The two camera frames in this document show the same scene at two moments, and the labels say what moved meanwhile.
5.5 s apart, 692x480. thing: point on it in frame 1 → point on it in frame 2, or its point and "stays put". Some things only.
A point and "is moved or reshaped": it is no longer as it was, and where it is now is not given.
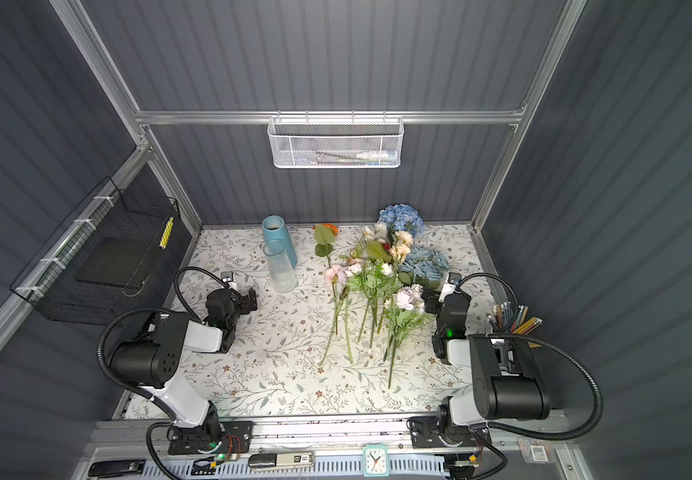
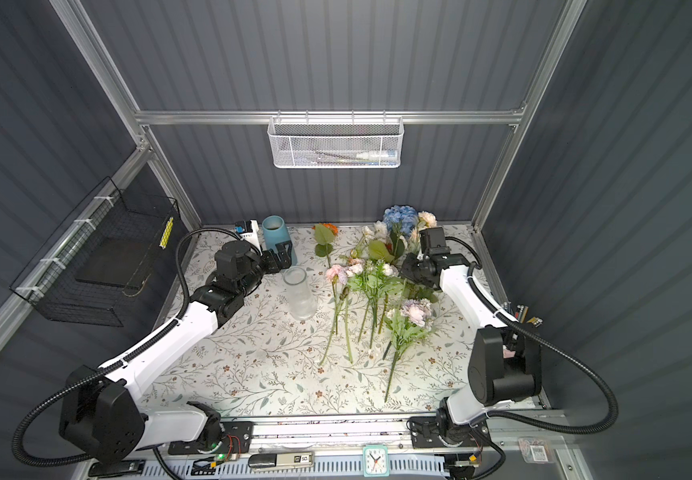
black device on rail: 100,469 stays put
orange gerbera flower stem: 325,234 stays put
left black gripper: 244,300 → 274,260
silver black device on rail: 296,459 stays put
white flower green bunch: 377,279 stays put
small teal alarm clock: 376,461 stays put
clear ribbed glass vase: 283,275 is moved or reshaped
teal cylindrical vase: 276,238 stays put
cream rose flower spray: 403,245 → 426,220
